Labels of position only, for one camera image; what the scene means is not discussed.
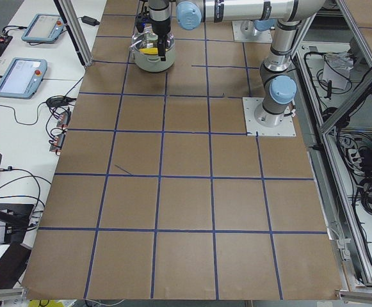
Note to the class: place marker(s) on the near teach pendant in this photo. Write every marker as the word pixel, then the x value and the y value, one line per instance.
pixel 22 78

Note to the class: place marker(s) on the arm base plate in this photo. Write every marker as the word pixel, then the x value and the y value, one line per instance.
pixel 257 31
pixel 260 123

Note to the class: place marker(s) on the small circuit board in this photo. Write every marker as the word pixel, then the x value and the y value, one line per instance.
pixel 57 134

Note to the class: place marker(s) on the far teach pendant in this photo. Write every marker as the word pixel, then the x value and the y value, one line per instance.
pixel 44 28

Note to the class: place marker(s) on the black power adapter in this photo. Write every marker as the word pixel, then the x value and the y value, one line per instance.
pixel 89 20

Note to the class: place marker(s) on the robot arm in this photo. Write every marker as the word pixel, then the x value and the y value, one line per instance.
pixel 280 91
pixel 159 16

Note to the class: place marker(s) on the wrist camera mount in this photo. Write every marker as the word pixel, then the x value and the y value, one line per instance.
pixel 142 19

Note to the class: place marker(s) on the teach pendant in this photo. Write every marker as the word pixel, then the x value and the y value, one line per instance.
pixel 22 78
pixel 44 28

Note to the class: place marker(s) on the aluminium frame rail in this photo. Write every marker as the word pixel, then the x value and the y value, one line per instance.
pixel 346 130

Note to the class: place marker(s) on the pale green cooking pot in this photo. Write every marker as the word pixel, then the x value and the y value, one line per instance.
pixel 151 63

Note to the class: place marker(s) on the yellow corn cob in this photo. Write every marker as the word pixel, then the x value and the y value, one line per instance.
pixel 149 51

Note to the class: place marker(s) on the aluminium frame post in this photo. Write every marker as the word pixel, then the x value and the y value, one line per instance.
pixel 68 15

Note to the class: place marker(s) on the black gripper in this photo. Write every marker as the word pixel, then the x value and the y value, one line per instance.
pixel 160 27

